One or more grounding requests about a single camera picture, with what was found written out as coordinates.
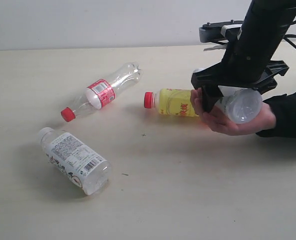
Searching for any clear bottle white text label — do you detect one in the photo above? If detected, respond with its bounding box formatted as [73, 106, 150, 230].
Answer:
[37, 127, 111, 196]

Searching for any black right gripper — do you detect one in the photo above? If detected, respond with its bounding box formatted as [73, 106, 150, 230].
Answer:
[191, 40, 289, 113]

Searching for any person's open hand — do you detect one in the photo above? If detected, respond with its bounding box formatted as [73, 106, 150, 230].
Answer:
[190, 89, 276, 136]

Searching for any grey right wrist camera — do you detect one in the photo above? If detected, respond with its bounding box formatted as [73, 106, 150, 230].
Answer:
[199, 19, 243, 51]

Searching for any clear bottle green label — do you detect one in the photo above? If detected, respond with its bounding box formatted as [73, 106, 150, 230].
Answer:
[195, 67, 263, 125]

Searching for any black-sleeved forearm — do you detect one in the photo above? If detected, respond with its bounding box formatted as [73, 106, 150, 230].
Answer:
[257, 92, 296, 139]

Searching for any yellow juice bottle red cap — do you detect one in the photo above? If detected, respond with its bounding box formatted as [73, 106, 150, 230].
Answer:
[144, 88, 203, 119]

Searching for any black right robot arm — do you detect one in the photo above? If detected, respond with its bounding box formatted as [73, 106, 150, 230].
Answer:
[191, 0, 296, 113]

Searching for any clear red-label cola bottle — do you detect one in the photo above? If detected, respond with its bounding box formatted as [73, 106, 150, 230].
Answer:
[61, 62, 142, 122]

